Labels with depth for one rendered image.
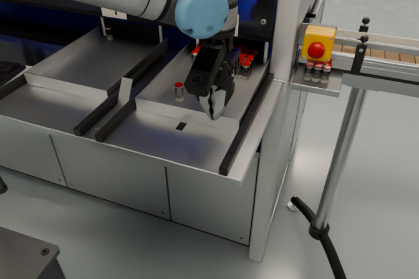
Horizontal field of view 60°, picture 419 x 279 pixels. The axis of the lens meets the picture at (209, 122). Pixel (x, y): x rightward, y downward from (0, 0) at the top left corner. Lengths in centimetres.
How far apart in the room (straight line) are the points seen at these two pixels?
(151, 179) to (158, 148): 72
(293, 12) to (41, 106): 66
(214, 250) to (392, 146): 126
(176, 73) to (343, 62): 47
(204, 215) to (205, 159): 79
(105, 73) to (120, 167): 57
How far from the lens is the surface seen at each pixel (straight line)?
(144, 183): 154
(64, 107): 96
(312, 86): 101
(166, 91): 95
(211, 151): 76
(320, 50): 93
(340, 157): 133
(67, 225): 186
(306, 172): 203
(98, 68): 111
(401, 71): 111
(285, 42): 97
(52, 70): 114
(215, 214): 149
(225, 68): 72
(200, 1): 48
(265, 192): 130
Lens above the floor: 139
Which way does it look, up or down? 37 degrees down
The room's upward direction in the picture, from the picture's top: straight up
